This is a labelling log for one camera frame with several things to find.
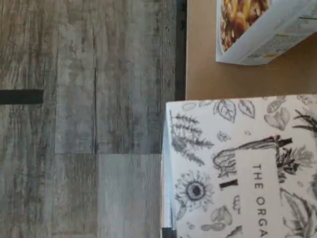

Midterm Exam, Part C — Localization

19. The white floral box yellow strip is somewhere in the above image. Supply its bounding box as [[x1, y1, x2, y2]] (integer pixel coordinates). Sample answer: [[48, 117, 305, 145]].
[[160, 93, 317, 238]]

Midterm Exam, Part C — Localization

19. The black floor tape strip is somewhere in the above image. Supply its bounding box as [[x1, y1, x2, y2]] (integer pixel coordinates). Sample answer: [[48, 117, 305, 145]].
[[0, 89, 45, 105]]

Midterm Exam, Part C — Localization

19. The tan bottom shelf board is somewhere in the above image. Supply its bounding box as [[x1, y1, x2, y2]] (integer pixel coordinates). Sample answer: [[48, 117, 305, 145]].
[[185, 0, 317, 101]]

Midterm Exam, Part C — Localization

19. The purely elizabeth yellow granola box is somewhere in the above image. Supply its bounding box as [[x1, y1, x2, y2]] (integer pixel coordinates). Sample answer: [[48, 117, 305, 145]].
[[215, 0, 317, 66]]

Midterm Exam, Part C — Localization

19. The black metal shelf rack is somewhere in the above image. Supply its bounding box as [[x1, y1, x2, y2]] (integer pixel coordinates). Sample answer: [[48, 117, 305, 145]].
[[174, 0, 188, 101]]

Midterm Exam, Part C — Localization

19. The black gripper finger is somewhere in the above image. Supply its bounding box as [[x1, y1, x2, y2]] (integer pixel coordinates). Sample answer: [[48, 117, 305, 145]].
[[162, 227, 178, 238]]

